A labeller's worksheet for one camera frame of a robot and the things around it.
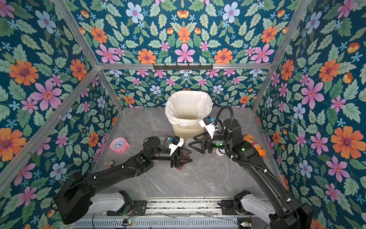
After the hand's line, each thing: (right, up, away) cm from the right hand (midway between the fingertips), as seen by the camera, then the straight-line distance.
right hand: (195, 137), depth 64 cm
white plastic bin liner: (-5, +17, +32) cm, 36 cm away
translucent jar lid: (-3, -1, -1) cm, 4 cm away
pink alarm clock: (-52, -9, +32) cm, 61 cm away
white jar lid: (+18, -14, +32) cm, 39 cm away
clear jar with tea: (-5, -8, +5) cm, 11 cm away
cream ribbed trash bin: (-5, +1, +25) cm, 26 cm away
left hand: (-2, -10, +3) cm, 10 cm away
